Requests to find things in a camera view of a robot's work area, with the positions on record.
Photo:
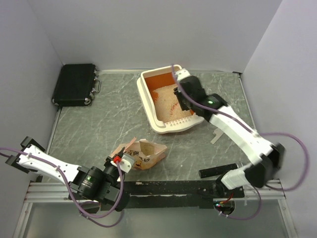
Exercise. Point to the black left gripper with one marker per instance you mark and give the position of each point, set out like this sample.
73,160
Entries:
108,162

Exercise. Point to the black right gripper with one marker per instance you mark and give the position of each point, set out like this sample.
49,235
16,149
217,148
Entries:
179,95

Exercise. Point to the white orange litter box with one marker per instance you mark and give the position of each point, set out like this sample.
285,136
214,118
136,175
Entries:
155,87

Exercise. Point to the pink cat litter bag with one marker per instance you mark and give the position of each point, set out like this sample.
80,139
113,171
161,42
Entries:
145,153

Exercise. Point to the metal bag clip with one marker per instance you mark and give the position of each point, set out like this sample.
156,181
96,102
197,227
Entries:
217,135

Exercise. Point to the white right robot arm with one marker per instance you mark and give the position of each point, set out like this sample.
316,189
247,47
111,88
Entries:
265,158

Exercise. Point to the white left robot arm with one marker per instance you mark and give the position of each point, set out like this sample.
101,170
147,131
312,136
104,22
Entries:
85,183

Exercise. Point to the clean litter granules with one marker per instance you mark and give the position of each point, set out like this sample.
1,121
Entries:
167,106

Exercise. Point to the black hard case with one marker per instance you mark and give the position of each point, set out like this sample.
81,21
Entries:
76,86

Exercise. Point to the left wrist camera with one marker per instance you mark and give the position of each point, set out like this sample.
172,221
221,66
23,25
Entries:
125,162

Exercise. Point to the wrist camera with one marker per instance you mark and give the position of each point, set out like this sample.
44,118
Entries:
181,74
125,162

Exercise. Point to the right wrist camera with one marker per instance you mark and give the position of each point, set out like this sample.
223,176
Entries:
181,74

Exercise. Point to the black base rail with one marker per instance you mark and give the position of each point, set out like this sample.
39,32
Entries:
173,194

